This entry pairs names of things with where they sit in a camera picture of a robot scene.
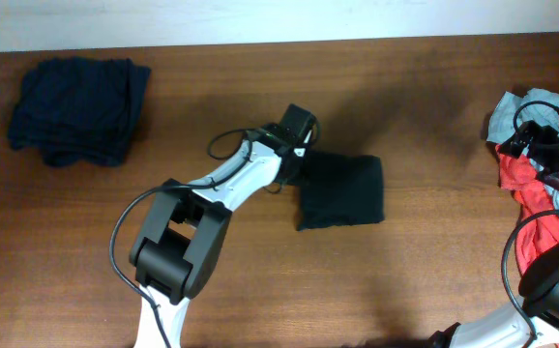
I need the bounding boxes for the black Nike t-shirt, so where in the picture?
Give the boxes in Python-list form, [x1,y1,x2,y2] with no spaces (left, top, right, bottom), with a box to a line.
[297,151,385,231]

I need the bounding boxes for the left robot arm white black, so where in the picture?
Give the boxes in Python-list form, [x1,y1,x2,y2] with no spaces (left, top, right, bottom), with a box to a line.
[125,104,320,347]

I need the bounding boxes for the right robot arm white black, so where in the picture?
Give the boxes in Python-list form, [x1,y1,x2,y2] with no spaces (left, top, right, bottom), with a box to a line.
[426,121,559,347]

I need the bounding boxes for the light grey-blue shirt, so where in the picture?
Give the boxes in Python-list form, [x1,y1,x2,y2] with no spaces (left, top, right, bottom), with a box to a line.
[486,89,559,210]

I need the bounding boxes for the red mesh shirt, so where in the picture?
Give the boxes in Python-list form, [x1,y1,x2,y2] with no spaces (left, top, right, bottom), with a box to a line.
[498,155,559,274]

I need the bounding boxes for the folded navy blue garment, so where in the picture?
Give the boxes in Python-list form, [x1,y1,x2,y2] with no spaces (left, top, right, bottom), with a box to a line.
[7,57,151,167]

